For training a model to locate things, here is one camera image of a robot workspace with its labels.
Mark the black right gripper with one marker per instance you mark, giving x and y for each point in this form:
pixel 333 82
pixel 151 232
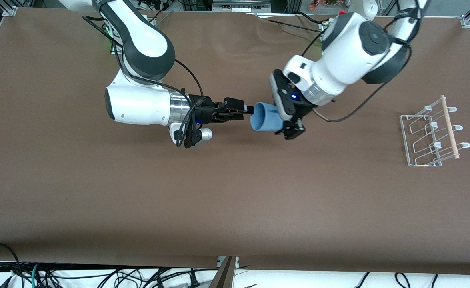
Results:
pixel 205 111

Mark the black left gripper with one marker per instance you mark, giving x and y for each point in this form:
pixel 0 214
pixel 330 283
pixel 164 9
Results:
pixel 303 106

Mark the light blue plastic cup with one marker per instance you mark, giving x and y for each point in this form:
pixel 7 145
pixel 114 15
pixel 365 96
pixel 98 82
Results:
pixel 268 120

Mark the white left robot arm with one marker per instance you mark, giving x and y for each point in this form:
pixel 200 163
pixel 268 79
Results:
pixel 346 60

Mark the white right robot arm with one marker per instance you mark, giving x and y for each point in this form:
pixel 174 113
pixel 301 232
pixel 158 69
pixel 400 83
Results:
pixel 138 104

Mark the brown table cover sheet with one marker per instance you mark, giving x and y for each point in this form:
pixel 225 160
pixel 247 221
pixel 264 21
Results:
pixel 234 180

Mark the grey metal device box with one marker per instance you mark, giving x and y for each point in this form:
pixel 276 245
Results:
pixel 240 8

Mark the colourful orange red objects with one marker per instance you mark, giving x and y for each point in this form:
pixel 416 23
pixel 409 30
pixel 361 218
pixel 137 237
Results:
pixel 322 4

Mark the brown table support beam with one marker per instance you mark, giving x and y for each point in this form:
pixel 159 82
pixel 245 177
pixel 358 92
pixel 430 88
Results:
pixel 224 276

